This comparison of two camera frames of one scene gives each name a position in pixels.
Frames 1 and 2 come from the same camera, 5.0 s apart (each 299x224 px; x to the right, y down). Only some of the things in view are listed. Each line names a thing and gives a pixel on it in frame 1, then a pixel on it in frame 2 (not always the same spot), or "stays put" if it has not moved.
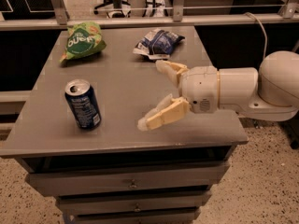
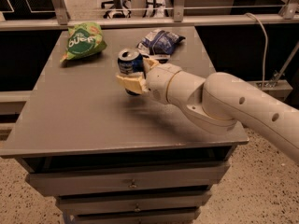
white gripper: x=201 y=88 → x=158 y=82
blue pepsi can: x=84 y=104 → x=130 y=62
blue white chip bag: x=157 y=44 stays put
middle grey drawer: x=177 y=202 stays put
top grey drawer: x=127 y=178 stays put
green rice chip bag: x=84 y=37 stays put
